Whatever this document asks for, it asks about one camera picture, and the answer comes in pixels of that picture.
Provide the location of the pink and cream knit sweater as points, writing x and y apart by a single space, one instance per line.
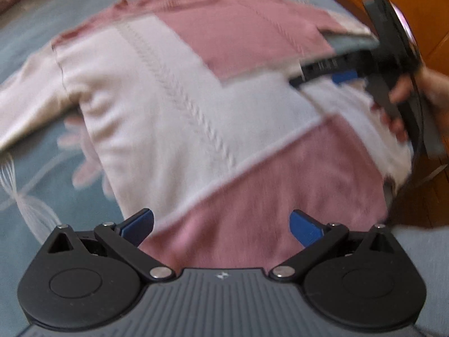
193 112

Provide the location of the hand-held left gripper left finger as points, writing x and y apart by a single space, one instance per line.
138 224

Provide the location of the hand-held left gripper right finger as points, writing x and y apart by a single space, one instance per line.
305 228

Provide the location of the person's right hand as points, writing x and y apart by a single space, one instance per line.
436 91

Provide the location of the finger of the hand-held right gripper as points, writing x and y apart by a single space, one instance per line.
345 78
326 66

